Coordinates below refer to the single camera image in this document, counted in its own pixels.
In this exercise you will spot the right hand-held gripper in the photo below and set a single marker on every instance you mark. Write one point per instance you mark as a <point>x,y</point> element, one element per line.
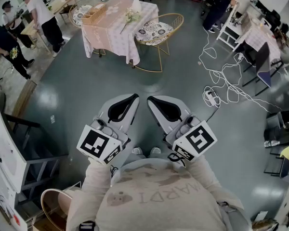
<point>200,138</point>

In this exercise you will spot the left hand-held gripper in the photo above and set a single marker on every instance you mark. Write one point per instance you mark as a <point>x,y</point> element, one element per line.
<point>94,143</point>

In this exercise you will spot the pink white artificial flowers bunch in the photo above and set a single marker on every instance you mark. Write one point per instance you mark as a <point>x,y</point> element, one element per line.
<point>131,17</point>

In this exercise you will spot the white ceramic vase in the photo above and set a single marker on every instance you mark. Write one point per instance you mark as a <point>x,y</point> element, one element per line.
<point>136,5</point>

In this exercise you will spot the person's right forearm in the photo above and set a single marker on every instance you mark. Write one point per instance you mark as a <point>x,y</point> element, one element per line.
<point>202,172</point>

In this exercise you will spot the person's left forearm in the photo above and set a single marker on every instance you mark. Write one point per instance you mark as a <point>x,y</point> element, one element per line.
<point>96,177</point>

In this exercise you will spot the person's right shoe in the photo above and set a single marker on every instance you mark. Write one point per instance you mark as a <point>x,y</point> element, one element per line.
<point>155,150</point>

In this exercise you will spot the person's shoe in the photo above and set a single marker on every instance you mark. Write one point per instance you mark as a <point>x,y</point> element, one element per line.
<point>155,150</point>
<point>137,150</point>

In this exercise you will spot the person's left shoe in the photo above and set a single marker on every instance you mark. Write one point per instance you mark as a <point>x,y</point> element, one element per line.
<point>137,150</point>

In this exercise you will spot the white power strip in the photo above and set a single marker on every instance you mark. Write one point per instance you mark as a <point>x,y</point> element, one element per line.
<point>210,97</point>

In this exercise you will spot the pink checked cloth covered table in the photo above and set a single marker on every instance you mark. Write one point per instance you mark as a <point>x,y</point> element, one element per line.
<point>103,35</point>

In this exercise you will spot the black white floral cushion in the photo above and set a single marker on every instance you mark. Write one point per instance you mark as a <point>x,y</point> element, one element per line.
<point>154,31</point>
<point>80,14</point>

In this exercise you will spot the person's torso in beige sweatshirt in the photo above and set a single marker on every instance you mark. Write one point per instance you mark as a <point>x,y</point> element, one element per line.
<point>159,201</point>

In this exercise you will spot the white plug adapter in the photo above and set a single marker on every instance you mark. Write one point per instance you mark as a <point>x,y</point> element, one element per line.
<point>238,56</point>

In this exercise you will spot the black metal rack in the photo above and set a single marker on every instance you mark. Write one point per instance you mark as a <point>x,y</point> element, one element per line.
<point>41,160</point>

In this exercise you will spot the wooden floor board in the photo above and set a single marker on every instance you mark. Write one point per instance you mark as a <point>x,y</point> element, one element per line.
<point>24,100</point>

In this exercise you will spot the wicker basket organizer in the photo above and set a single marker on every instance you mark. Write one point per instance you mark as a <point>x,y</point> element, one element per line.
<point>92,16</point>

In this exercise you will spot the clear plastic bottle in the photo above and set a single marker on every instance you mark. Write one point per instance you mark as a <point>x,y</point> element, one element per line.
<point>271,143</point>

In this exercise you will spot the dark grey chair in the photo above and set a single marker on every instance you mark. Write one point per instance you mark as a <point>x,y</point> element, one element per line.
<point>263,61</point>

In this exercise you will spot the white tissue pack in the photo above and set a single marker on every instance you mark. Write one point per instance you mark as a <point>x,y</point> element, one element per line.
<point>98,6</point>

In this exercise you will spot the pale checked cloth side table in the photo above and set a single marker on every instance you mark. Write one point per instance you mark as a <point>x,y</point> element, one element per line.
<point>260,37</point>

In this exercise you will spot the black metal shelf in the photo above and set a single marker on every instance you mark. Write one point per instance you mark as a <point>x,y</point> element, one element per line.
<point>286,133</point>

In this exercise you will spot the white drawer cabinet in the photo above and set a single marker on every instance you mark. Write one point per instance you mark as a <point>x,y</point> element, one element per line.
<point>4,153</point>

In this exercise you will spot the white cauliflower floret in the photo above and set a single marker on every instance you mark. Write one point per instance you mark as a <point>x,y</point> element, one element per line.
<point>14,53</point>

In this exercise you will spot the light wooden side table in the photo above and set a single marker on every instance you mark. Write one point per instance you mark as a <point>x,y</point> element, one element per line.
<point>30,30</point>
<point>62,5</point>

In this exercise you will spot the white frame shelf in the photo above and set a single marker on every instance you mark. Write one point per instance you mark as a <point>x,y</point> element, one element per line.
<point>228,30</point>

